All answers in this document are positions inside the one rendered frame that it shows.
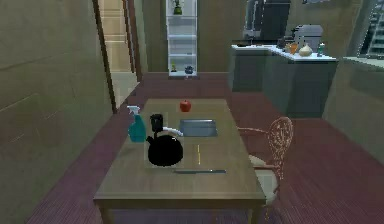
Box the green potted plant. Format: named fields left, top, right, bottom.
left=172, top=0, right=184, bottom=16

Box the pink wire chair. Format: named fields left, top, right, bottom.
left=237, top=116, right=295, bottom=206

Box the grey kitchen counter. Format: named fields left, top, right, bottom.
left=228, top=44, right=339, bottom=119

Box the grey metal tray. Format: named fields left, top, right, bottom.
left=179, top=118, right=219, bottom=138

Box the grey coffee machine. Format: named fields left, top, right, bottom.
left=293, top=24, right=324, bottom=53

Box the teal spray bottle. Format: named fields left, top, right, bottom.
left=126, top=105, right=148, bottom=144

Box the brown wooden dining table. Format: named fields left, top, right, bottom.
left=92, top=97, right=267, bottom=224

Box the brown room door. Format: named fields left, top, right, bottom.
left=121, top=0, right=144, bottom=83

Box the red apple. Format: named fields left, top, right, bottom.
left=179, top=99, right=192, bottom=113

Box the black kettle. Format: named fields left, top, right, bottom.
left=145, top=126, right=185, bottom=168

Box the window with blinds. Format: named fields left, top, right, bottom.
left=359, top=0, right=384, bottom=60

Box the grey knife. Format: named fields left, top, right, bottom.
left=173, top=169, right=227, bottom=175

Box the white shelf unit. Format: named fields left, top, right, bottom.
left=165, top=0, right=198, bottom=78

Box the cream round vase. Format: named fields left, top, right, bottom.
left=298, top=43, right=314, bottom=58

